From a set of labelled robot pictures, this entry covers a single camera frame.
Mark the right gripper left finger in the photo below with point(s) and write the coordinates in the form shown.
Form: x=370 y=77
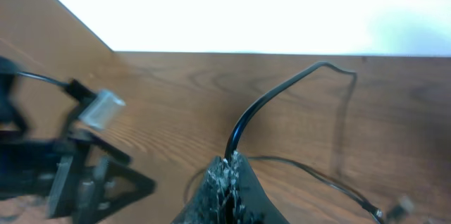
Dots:
x=208 y=203

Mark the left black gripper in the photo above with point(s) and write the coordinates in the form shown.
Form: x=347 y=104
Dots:
x=58 y=170

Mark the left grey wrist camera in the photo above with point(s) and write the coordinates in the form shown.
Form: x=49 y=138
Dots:
x=101 y=111

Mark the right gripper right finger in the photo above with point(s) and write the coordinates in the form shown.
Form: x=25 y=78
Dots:
x=248 y=201

